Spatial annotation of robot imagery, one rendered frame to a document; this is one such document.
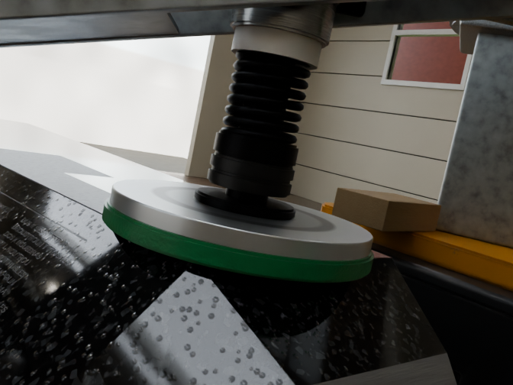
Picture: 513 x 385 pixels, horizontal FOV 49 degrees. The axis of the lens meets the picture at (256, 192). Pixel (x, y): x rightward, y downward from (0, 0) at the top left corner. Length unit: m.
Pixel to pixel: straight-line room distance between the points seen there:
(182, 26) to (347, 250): 0.25
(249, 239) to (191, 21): 0.23
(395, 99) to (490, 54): 7.01
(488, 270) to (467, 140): 0.28
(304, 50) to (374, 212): 0.52
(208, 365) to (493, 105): 0.87
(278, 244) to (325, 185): 8.40
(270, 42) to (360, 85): 8.18
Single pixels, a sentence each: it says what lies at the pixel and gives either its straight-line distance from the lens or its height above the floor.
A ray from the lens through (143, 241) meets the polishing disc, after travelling 0.38.
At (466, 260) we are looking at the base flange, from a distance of 0.95.
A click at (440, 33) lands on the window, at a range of 7.92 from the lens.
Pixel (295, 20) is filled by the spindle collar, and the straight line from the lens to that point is 0.43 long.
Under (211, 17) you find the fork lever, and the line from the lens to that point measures 0.52.
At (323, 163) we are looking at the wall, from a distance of 8.85.
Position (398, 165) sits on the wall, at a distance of 7.89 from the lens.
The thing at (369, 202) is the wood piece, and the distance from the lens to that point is 0.93.
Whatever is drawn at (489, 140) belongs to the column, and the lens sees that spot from 1.12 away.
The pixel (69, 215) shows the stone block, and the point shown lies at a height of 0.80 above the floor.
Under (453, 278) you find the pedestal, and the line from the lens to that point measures 0.91.
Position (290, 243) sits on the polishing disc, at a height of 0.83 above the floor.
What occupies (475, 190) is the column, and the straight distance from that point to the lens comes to 1.12.
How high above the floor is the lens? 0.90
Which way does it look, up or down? 6 degrees down
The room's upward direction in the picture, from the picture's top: 12 degrees clockwise
